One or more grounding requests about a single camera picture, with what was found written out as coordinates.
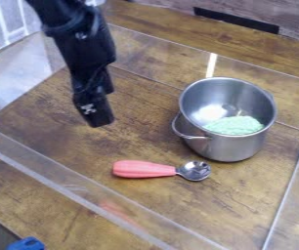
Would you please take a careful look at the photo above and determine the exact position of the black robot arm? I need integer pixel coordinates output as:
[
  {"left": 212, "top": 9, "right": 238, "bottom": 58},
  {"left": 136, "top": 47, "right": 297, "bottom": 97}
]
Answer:
[{"left": 26, "top": 0, "right": 116, "bottom": 128}]

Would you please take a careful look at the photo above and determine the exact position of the blue object at corner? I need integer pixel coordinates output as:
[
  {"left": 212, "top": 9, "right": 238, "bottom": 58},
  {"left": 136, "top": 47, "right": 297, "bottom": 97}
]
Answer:
[{"left": 5, "top": 236, "right": 45, "bottom": 250}]

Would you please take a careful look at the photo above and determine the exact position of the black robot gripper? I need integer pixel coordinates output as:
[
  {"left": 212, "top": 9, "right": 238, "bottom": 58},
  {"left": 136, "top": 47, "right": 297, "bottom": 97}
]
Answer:
[{"left": 42, "top": 6, "right": 116, "bottom": 128}]

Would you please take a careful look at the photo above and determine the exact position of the stainless steel pot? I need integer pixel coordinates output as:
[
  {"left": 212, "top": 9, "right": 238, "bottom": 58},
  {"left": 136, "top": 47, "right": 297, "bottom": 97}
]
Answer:
[{"left": 170, "top": 77, "right": 277, "bottom": 162}]

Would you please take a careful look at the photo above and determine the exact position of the green food lump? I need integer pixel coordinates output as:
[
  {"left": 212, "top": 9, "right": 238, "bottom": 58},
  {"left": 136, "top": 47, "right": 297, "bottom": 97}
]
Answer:
[{"left": 204, "top": 116, "right": 264, "bottom": 136}]

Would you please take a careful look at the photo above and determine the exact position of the pink handled metal spoon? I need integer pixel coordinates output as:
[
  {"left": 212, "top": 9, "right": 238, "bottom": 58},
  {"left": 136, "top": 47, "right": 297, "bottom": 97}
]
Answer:
[{"left": 112, "top": 160, "right": 210, "bottom": 182}]

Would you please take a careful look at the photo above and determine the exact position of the black strip on table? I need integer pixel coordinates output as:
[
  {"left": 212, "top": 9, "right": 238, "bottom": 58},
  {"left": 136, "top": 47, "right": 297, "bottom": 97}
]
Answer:
[{"left": 193, "top": 7, "right": 278, "bottom": 34}]

